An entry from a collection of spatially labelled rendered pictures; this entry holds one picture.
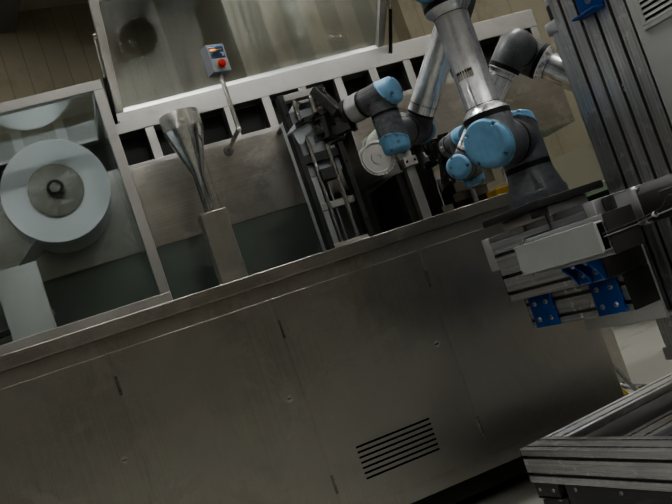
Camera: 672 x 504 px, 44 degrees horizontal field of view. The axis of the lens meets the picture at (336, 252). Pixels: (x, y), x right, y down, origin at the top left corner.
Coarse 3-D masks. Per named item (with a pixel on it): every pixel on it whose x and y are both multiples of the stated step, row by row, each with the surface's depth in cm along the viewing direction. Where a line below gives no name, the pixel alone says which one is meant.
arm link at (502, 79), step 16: (512, 32) 246; (528, 32) 247; (496, 48) 246; (512, 48) 243; (528, 48) 245; (496, 64) 244; (512, 64) 243; (496, 80) 245; (512, 80) 247; (448, 160) 251; (464, 160) 249; (464, 176) 250
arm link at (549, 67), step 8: (536, 40) 253; (536, 48) 249; (544, 48) 252; (552, 48) 254; (536, 56) 251; (544, 56) 251; (552, 56) 252; (528, 64) 252; (536, 64) 252; (544, 64) 252; (552, 64) 251; (560, 64) 251; (520, 72) 258; (528, 72) 255; (536, 72) 253; (544, 72) 253; (552, 72) 252; (560, 72) 251; (552, 80) 254; (560, 80) 252; (568, 88) 253
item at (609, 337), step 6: (606, 330) 356; (612, 330) 357; (606, 336) 356; (612, 336) 356; (606, 342) 355; (612, 342) 356; (612, 348) 356; (618, 348) 356; (612, 354) 355; (618, 354) 356; (612, 360) 355; (618, 360) 355; (618, 366) 355; (624, 366) 356; (624, 372) 355; (618, 378) 354
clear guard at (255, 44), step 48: (144, 0) 279; (192, 0) 286; (240, 0) 294; (288, 0) 302; (336, 0) 311; (144, 48) 291; (192, 48) 299; (240, 48) 308; (288, 48) 317; (336, 48) 326; (144, 96) 305
